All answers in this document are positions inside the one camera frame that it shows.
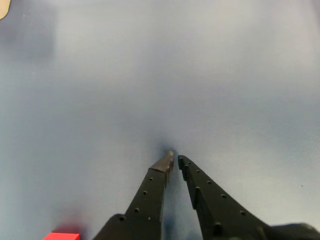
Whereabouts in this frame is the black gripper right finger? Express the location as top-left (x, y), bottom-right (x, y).
top-left (177, 154), bottom-right (272, 240)

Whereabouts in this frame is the red cube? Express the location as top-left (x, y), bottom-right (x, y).
top-left (42, 232), bottom-right (81, 240)

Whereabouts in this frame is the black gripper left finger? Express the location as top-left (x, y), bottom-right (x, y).
top-left (93, 150), bottom-right (175, 240)

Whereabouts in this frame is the beige rounded box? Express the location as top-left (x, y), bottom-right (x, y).
top-left (0, 0), bottom-right (11, 20)

